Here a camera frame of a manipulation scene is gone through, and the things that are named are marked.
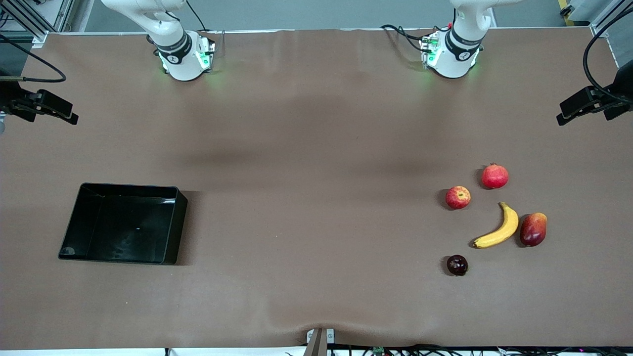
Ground black plastic box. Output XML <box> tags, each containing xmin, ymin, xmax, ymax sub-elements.
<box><xmin>58</xmin><ymin>182</ymin><xmax>188</xmax><ymax>266</ymax></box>

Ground yellow banana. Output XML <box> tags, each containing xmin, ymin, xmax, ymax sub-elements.
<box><xmin>472</xmin><ymin>201</ymin><xmax>520</xmax><ymax>249</ymax></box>

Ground red apple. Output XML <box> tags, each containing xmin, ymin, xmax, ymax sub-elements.
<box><xmin>445</xmin><ymin>185</ymin><xmax>472</xmax><ymax>210</ymax></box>

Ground red pomegranate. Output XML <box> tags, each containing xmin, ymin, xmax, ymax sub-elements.
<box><xmin>481</xmin><ymin>163</ymin><xmax>509</xmax><ymax>190</ymax></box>

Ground red mango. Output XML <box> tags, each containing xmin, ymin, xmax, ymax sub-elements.
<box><xmin>519</xmin><ymin>212</ymin><xmax>548</xmax><ymax>247</ymax></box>

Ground dark purple round fruit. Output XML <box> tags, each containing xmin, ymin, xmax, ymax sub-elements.
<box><xmin>447</xmin><ymin>254</ymin><xmax>469</xmax><ymax>277</ymax></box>

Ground brown table cover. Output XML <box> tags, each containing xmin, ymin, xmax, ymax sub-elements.
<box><xmin>0</xmin><ymin>27</ymin><xmax>633</xmax><ymax>349</ymax></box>

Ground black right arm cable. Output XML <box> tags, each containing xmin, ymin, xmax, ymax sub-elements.
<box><xmin>0</xmin><ymin>34</ymin><xmax>67</xmax><ymax>83</ymax></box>

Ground aluminium frame profile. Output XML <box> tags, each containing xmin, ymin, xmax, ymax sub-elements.
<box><xmin>0</xmin><ymin>0</ymin><xmax>75</xmax><ymax>47</ymax></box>
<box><xmin>591</xmin><ymin>0</ymin><xmax>633</xmax><ymax>65</ymax></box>

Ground black right base cable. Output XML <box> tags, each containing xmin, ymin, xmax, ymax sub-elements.
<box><xmin>185</xmin><ymin>0</ymin><xmax>208</xmax><ymax>31</ymax></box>

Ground black left base cables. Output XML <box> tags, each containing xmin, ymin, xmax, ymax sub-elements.
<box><xmin>381</xmin><ymin>24</ymin><xmax>448</xmax><ymax>52</ymax></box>

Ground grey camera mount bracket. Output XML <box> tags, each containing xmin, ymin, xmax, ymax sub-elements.
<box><xmin>303</xmin><ymin>328</ymin><xmax>335</xmax><ymax>356</ymax></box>

